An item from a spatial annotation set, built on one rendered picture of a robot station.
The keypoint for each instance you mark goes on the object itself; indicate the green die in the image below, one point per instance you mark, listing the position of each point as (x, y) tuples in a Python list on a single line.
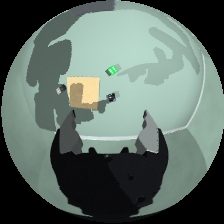
[(112, 70)]

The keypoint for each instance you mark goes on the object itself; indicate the white die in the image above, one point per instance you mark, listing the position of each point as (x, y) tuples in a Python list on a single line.
[(60, 90)]

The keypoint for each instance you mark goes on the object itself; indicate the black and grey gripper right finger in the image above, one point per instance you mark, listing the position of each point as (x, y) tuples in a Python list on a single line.
[(151, 144)]

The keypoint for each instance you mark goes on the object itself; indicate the black die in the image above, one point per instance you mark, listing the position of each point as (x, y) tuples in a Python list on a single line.
[(112, 97)]

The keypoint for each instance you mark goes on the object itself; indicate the tan flat mat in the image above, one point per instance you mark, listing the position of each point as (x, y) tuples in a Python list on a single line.
[(83, 92)]

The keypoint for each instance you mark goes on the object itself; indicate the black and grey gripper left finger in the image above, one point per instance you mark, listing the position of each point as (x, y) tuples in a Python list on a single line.
[(66, 144)]

